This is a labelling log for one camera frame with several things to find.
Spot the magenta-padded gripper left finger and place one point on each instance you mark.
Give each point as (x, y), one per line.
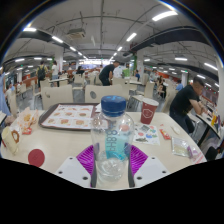
(74, 170)

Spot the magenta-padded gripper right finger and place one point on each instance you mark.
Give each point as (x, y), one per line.
(150, 170)

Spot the clear blue-capped water bottle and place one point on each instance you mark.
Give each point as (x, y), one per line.
(111, 143)

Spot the colourful sticker sheet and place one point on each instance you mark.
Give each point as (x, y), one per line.
(146, 134)

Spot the red sauce packet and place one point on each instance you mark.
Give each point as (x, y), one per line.
(27, 131)
(164, 133)

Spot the clear plastic bag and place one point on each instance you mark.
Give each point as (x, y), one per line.
(181, 146)

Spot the flat round red coaster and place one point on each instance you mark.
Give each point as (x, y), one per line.
(36, 158)

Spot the brown food tray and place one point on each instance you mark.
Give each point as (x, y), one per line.
(66, 116)

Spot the red paper cup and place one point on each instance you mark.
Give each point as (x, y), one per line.
(148, 111)

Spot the beige chair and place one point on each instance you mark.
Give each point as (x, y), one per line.
(103, 91)
(56, 96)

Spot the person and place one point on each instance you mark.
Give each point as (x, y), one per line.
(106, 73)
(185, 100)
(41, 73)
(3, 96)

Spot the ceiling air conditioner unit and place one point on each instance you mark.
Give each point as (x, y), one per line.
(76, 33)

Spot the ceiling lights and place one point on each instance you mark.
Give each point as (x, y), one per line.
(165, 15)

